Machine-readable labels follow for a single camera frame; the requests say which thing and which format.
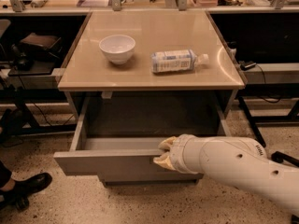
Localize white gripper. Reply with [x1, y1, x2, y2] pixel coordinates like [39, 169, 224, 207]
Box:
[153, 134, 203, 175]

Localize grey top drawer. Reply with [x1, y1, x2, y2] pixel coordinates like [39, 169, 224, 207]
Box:
[54, 91, 229, 186]

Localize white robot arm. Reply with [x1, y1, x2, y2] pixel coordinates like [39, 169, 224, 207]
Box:
[153, 134, 299, 216]

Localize grey drawer cabinet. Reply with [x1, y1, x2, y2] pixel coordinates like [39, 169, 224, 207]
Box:
[57, 8, 246, 186]

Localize white paper in drawer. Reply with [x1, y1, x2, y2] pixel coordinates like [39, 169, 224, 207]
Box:
[101, 91, 113, 99]

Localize clear plastic water bottle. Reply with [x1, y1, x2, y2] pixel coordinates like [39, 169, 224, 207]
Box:
[151, 49, 209, 74]

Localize black chair caster right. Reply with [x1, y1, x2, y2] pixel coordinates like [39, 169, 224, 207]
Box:
[271, 151, 299, 167]

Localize white ceramic bowl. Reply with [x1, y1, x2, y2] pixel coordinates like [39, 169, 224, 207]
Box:
[99, 35, 135, 64]

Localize black power adapter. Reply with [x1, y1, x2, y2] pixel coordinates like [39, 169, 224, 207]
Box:
[240, 61, 256, 71]

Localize black shoe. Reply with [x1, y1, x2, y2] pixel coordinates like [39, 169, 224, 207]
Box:
[0, 173, 52, 201]

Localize black office chair base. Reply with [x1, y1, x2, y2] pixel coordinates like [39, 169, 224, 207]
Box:
[0, 196, 29, 211]

